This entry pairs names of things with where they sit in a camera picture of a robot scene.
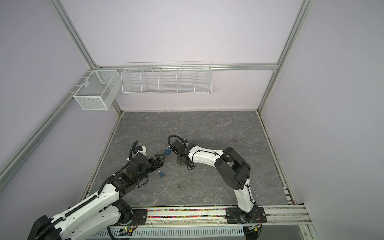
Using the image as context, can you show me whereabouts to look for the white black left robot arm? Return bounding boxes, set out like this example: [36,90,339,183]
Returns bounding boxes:
[28,141,166,240]

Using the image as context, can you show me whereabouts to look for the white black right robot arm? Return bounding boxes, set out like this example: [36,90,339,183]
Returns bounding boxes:
[167,135,267,225]

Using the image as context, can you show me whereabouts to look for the white mesh box basket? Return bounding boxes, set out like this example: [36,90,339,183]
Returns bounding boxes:
[74,70,121,111]

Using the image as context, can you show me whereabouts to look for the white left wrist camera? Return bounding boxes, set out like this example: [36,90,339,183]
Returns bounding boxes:
[134,146,147,156]

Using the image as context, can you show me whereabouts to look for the white wire long basket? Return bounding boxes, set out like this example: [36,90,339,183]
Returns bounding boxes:
[121,62,212,94]

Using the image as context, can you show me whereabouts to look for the white vented cable duct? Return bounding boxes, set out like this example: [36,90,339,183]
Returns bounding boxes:
[89,226,245,240]

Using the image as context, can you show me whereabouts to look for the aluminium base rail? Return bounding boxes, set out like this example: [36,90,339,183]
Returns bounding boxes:
[59,204,313,229]

